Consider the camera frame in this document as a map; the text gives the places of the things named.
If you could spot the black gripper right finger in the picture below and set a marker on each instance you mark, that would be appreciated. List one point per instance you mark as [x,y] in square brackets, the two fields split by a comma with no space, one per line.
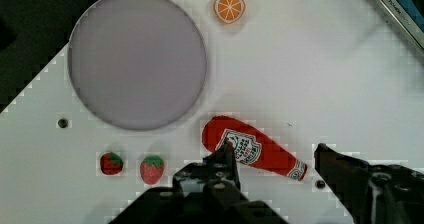
[372,194]

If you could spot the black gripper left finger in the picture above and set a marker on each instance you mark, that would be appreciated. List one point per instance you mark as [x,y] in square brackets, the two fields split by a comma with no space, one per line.
[208,192]

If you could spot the red plush ketchup bottle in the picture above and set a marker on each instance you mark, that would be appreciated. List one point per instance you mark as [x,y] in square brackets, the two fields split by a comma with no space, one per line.
[252,147]

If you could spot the pink red strawberry toy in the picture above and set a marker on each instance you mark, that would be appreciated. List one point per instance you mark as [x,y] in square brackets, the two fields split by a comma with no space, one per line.
[151,169]

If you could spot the grey round plate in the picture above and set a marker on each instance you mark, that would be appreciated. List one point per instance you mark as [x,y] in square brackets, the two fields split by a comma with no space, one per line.
[137,64]

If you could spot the orange slice toy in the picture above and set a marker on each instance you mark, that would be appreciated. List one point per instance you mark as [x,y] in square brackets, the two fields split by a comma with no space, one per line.
[229,11]

